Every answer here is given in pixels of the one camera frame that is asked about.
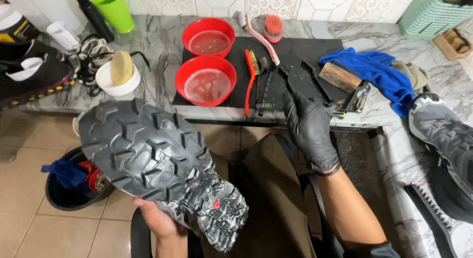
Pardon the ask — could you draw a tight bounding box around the person's left hand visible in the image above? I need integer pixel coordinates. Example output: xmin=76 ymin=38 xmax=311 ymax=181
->
xmin=132 ymin=197 xmax=190 ymax=241

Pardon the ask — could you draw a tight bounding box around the person's right hand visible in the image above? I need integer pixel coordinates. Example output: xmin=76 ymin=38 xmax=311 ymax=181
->
xmin=283 ymin=92 xmax=340 ymax=173

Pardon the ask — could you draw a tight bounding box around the grey patterned trail shoe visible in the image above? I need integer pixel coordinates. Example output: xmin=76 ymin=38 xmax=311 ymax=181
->
xmin=78 ymin=98 xmax=249 ymax=253

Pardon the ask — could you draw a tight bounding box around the long black flat tool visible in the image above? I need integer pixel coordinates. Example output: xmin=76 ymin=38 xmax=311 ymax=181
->
xmin=301 ymin=60 xmax=333 ymax=103

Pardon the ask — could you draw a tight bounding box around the black small-headed brush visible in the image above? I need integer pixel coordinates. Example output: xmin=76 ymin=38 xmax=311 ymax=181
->
xmin=278 ymin=65 xmax=297 ymax=97

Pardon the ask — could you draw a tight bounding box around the wooden block brush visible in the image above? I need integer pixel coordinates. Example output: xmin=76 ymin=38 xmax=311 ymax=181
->
xmin=319 ymin=61 xmax=363 ymax=94

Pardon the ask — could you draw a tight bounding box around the slim black detail brush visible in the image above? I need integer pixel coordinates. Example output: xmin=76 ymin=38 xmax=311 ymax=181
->
xmin=258 ymin=62 xmax=278 ymax=116

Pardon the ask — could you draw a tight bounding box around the metal scraper tool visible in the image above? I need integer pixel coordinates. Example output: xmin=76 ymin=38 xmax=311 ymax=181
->
xmin=333 ymin=81 xmax=371 ymax=119

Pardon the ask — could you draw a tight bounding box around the black rubber work mat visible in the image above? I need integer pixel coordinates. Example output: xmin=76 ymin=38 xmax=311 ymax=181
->
xmin=172 ymin=36 xmax=350 ymax=108

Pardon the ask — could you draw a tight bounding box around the black brush with green grip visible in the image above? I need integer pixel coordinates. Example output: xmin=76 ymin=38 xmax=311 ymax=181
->
xmin=255 ymin=56 xmax=270 ymax=110

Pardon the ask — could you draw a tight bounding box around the blue microfibre cloth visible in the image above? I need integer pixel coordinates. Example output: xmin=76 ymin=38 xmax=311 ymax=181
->
xmin=319 ymin=47 xmax=414 ymax=120

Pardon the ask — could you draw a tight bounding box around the pink brush with orange bristles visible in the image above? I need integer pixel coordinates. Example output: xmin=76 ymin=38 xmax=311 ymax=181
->
xmin=263 ymin=15 xmax=284 ymax=43

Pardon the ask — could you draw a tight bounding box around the brown apron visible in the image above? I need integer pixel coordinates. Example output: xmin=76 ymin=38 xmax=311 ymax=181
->
xmin=200 ymin=133 xmax=322 ymax=258

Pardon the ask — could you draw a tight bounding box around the grey rag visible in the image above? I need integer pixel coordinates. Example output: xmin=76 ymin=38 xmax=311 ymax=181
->
xmin=390 ymin=60 xmax=429 ymax=91

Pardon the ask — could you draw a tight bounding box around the red plastic bowl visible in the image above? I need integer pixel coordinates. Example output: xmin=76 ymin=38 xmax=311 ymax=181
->
xmin=175 ymin=55 xmax=237 ymax=107
xmin=181 ymin=17 xmax=236 ymax=58

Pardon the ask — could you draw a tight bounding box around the mint green plastic basket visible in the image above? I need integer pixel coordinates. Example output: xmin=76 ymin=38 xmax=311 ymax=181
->
xmin=398 ymin=0 xmax=473 ymax=40

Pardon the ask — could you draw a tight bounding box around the large black bristle brush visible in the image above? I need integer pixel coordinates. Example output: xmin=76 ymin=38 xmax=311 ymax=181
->
xmin=403 ymin=184 xmax=459 ymax=258

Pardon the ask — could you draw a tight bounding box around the yellow sponge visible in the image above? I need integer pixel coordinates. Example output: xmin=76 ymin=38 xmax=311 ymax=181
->
xmin=110 ymin=50 xmax=134 ymax=86

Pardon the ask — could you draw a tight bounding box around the white round bowl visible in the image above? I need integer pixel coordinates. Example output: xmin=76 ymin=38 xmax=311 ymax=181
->
xmin=95 ymin=61 xmax=142 ymax=97

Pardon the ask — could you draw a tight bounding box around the green plastic cup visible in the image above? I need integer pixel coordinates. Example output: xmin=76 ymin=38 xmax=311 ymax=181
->
xmin=90 ymin=0 xmax=135 ymax=34

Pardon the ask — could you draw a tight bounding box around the pile of shoelaces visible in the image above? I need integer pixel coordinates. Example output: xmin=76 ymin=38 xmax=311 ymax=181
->
xmin=67 ymin=34 xmax=150 ymax=97

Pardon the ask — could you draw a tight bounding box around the red container in bucket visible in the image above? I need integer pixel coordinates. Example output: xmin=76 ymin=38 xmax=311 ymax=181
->
xmin=78 ymin=161 xmax=108 ymax=193

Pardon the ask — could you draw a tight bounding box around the blue cloth in bucket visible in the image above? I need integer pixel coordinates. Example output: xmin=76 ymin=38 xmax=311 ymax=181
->
xmin=41 ymin=159 xmax=89 ymax=189

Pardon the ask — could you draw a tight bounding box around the white paper cup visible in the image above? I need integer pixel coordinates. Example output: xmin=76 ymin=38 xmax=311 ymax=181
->
xmin=46 ymin=21 xmax=81 ymax=51

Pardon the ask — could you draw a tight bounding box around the black plastic bucket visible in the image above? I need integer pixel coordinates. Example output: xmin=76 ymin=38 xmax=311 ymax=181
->
xmin=45 ymin=146 xmax=116 ymax=211

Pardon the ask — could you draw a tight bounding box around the black shoe with patterned sole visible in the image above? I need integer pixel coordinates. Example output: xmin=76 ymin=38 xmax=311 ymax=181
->
xmin=0 ymin=39 xmax=76 ymax=111

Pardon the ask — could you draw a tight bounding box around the tin with white lid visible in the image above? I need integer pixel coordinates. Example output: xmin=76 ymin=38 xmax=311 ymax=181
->
xmin=0 ymin=4 xmax=40 ymax=43

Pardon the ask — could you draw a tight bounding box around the red-handled brass wire brush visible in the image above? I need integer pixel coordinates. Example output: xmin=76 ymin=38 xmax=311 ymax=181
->
xmin=243 ymin=49 xmax=260 ymax=117

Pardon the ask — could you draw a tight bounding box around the pink long-handled brush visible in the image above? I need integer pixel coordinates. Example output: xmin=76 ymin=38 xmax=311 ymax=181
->
xmin=238 ymin=12 xmax=281 ymax=66

